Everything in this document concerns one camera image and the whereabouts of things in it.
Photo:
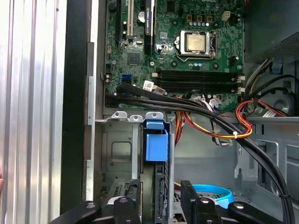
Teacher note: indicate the silver coin cell battery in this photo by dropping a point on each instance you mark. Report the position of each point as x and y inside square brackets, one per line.
[141, 16]

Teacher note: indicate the black chipset chip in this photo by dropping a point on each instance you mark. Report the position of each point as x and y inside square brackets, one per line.
[133, 58]

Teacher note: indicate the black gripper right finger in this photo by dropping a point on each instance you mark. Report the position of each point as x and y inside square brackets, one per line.
[203, 210]

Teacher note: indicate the metal socket cover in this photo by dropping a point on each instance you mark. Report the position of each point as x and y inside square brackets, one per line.
[182, 39]

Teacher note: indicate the silver CPU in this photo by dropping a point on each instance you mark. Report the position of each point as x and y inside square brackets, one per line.
[196, 43]

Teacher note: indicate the metal locking lever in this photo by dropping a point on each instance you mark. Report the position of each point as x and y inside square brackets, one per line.
[181, 58]

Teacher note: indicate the white expansion slot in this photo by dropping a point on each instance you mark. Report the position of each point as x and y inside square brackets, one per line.
[130, 21]

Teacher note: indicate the metal disk bay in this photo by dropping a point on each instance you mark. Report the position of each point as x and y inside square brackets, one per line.
[119, 149]

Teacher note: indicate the blue SATA connector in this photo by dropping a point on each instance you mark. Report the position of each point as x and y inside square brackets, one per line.
[127, 78]

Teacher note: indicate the black RAM slot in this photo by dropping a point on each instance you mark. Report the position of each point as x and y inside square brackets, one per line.
[198, 77]
[198, 88]
[198, 72]
[198, 83]

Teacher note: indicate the black graphics card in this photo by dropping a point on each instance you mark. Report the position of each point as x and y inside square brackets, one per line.
[149, 28]

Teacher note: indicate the grey metal drive cage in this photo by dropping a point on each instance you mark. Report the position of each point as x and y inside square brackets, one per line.
[289, 158]

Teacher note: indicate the hard disk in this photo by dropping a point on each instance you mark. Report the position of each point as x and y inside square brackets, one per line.
[156, 144]

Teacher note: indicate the person's hand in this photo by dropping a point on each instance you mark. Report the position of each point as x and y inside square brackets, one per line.
[1, 186]

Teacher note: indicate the green motherboard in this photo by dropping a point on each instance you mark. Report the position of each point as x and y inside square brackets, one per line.
[210, 67]

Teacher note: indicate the black PC case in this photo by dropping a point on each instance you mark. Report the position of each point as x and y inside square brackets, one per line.
[74, 93]

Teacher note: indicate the grey power supply unit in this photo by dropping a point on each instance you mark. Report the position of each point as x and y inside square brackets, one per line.
[268, 23]

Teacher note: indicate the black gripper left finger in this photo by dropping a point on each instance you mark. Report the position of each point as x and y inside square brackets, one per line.
[126, 210]

